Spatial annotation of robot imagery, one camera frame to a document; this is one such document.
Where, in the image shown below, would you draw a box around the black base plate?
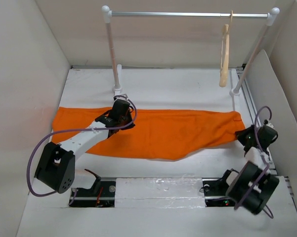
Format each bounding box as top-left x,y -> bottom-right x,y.
69,178 -> 116,208
199,178 -> 235,207

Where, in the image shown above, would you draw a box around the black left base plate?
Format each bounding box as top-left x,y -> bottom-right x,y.
69,178 -> 116,208

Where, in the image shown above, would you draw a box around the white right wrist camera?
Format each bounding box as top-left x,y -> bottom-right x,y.
263,119 -> 275,129

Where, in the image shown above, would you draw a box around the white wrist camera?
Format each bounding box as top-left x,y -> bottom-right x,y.
113,94 -> 128,101
263,119 -> 275,129

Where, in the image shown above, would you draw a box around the beige plastic hanger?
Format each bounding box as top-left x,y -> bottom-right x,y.
219,10 -> 234,87

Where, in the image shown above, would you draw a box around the white clothes rack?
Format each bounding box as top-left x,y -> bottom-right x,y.
101,5 -> 280,110

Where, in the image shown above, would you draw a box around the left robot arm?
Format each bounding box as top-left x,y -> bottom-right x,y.
34,95 -> 137,196

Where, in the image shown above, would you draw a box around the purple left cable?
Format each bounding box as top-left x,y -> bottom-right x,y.
26,95 -> 138,205

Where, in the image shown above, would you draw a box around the orange trousers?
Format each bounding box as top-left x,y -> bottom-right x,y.
51,106 -> 246,161

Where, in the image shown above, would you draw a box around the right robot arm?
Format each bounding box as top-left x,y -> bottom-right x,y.
218,122 -> 279,219

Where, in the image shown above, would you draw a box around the aluminium rail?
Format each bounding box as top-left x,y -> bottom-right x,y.
242,66 -> 277,176

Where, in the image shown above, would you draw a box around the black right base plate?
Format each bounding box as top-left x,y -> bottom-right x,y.
199,178 -> 235,207

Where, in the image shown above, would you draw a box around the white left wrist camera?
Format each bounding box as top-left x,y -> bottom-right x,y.
113,94 -> 128,101

